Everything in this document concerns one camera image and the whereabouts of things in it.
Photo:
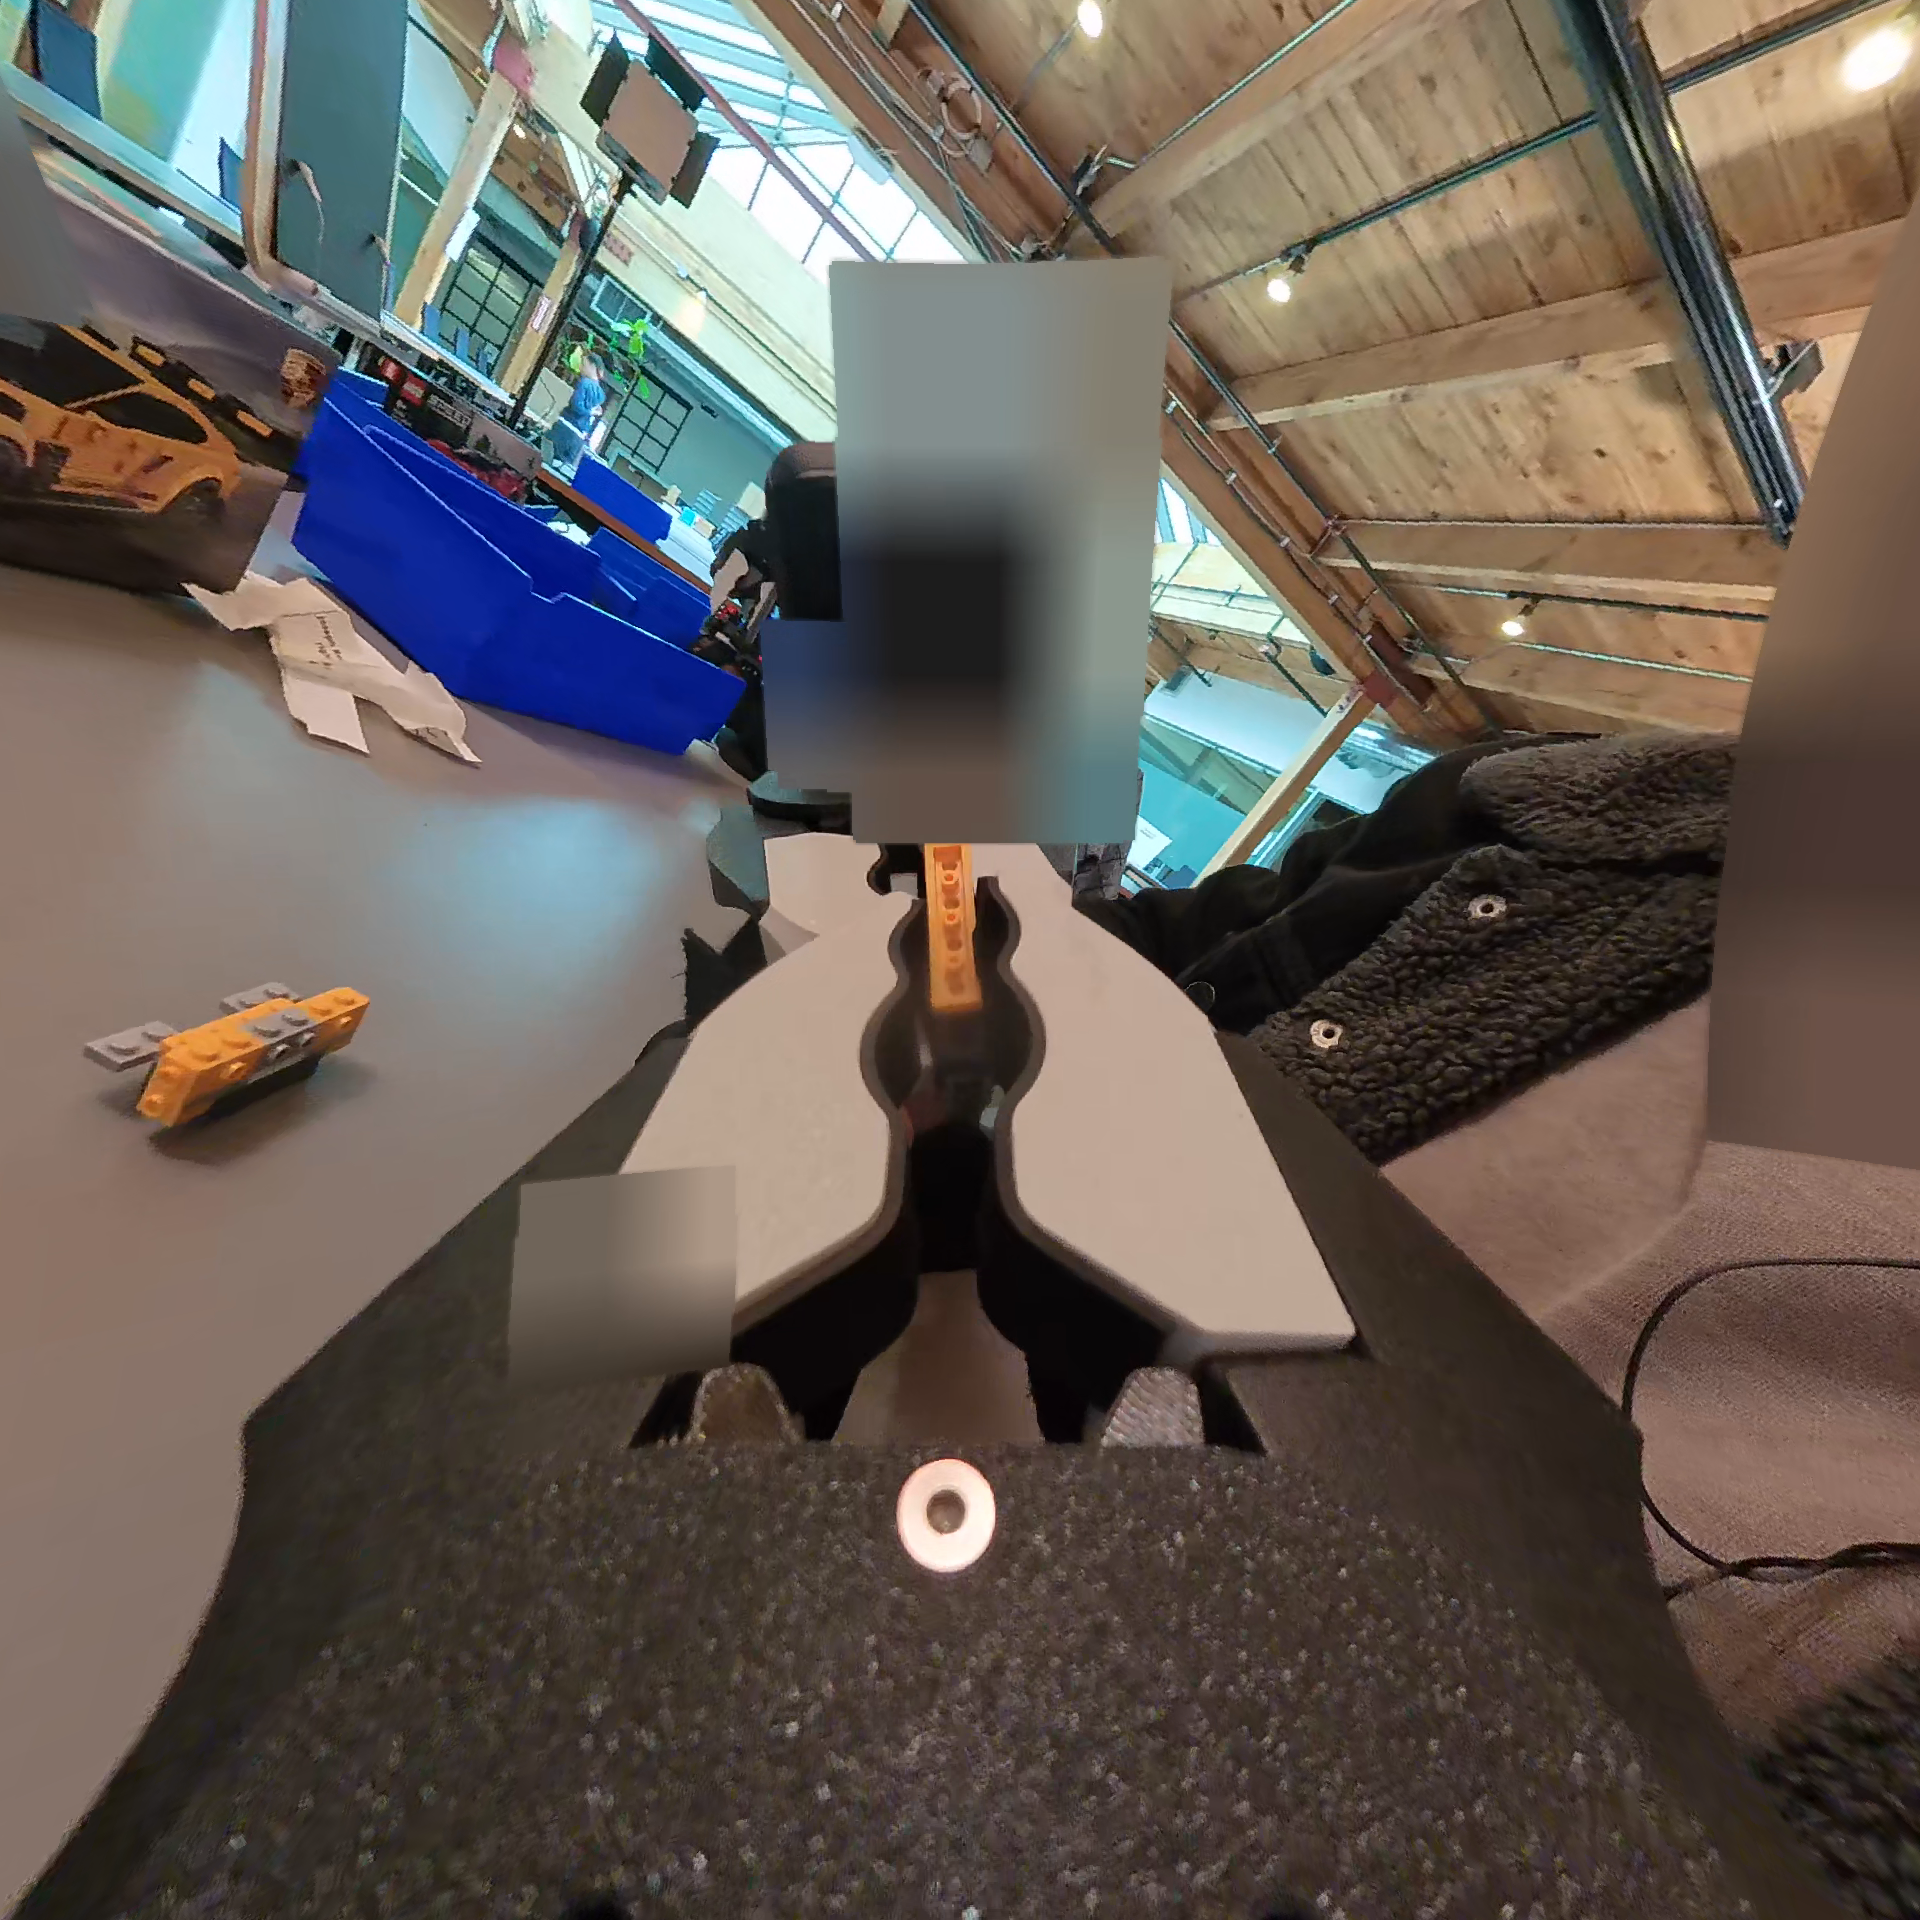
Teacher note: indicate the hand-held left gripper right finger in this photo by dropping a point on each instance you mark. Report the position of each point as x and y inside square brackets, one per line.
[1171, 1184]

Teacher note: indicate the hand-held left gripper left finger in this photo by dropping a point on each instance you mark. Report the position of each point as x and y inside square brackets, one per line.
[781, 1109]

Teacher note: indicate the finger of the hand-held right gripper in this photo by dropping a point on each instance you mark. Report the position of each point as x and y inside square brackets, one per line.
[1043, 869]
[820, 885]

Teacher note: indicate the narrow orange toy plate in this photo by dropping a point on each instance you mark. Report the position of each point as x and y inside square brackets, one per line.
[954, 932]

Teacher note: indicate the orange grey brick assembly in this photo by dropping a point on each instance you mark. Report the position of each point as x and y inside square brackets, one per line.
[226, 1050]

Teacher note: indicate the black red equipment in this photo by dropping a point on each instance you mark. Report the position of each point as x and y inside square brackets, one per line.
[727, 616]

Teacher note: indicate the blue plastic bin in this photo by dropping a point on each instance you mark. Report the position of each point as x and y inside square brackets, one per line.
[645, 511]
[494, 599]

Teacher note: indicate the studio light panel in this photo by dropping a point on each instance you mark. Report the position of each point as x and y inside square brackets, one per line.
[653, 120]

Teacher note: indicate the crumpled white paper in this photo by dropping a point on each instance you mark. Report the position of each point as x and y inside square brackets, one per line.
[346, 676]

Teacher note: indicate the black standing board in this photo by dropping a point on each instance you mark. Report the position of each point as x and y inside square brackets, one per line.
[340, 149]

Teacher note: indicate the black toy set box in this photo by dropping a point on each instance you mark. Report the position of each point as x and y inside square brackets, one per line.
[121, 451]

